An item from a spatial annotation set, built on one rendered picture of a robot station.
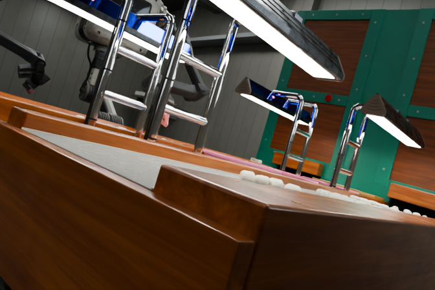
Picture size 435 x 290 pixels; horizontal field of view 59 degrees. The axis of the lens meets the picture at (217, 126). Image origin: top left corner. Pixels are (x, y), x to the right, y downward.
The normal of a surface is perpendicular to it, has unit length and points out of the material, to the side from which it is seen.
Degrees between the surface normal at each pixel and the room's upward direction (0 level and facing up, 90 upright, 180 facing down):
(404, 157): 90
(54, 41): 90
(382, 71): 90
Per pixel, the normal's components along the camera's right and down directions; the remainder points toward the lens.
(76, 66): 0.59, 0.14
